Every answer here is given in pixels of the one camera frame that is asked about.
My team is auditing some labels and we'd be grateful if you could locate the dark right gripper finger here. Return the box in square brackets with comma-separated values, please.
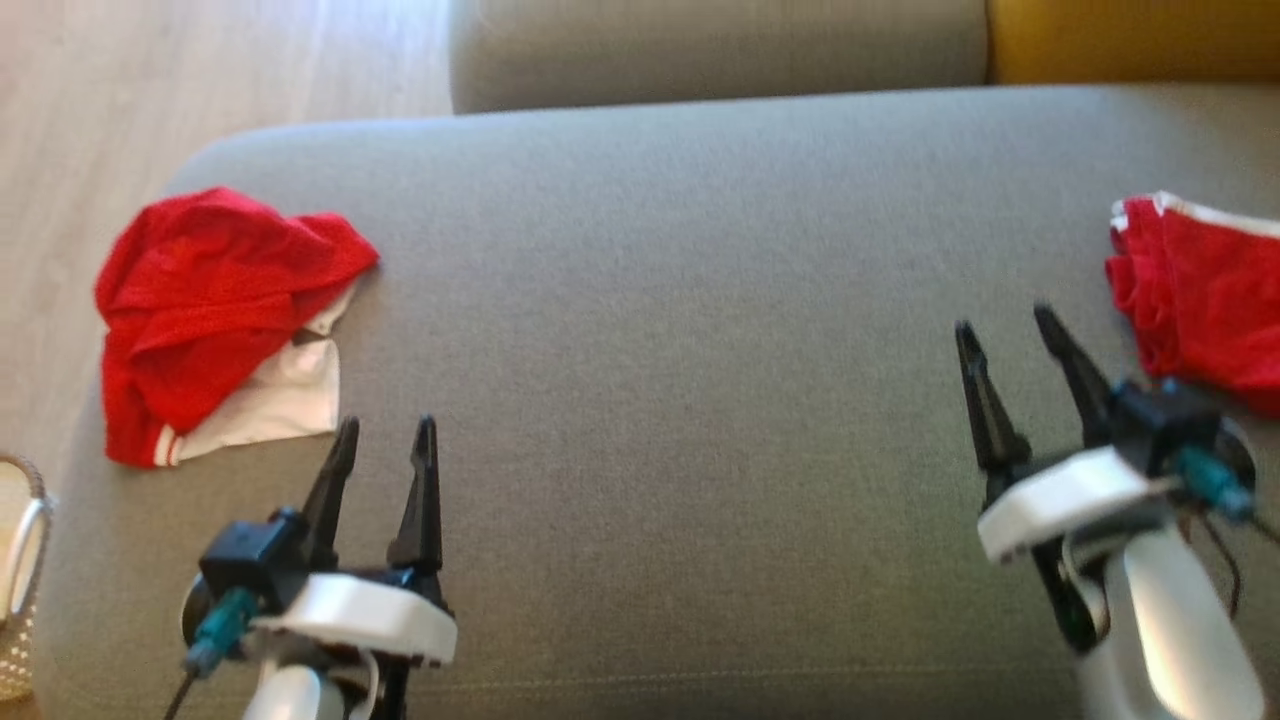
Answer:
[952, 319, 1032, 482]
[1031, 304, 1117, 447]

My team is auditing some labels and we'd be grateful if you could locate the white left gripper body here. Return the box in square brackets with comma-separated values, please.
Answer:
[248, 565, 460, 720]

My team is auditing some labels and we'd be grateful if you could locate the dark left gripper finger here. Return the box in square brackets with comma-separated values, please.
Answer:
[386, 414, 445, 577]
[299, 416, 361, 572]

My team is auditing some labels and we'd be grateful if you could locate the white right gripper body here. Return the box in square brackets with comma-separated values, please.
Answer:
[976, 446, 1182, 654]

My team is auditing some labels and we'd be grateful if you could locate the red garment with white trim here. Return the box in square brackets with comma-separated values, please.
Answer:
[1104, 191, 1280, 420]

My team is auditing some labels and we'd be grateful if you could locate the red number 23 basketball jersey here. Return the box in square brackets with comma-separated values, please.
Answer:
[94, 185, 382, 470]

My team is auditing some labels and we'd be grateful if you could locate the large grey sofa seat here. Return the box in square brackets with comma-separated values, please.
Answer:
[30, 84, 1280, 720]

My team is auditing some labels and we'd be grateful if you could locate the woven beige laundry basket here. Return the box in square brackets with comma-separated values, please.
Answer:
[0, 454, 57, 702]

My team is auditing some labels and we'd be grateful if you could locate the yellow sofa cushion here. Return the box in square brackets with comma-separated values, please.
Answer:
[985, 0, 1280, 87]

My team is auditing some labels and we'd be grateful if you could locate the light grey sofa cushion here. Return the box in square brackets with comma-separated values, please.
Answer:
[449, 0, 992, 115]

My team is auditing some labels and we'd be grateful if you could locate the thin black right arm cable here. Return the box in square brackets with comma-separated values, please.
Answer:
[1184, 508, 1280, 623]

